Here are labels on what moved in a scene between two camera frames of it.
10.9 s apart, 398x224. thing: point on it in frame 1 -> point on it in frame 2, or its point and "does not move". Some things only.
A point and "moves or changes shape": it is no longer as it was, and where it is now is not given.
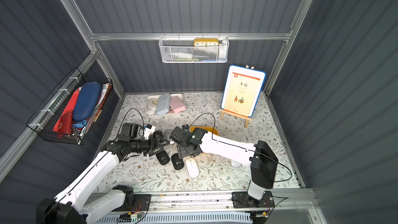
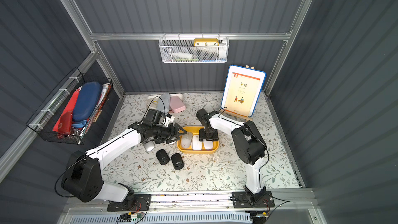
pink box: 176,105 does not move
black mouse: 162,157 does not move
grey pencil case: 162,105 does not move
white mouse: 235,164 moves or changes shape
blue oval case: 87,100 does not move
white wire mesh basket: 194,50 does not move
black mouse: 177,163 does not move
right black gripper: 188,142 -> 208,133
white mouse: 192,167 moves or changes shape
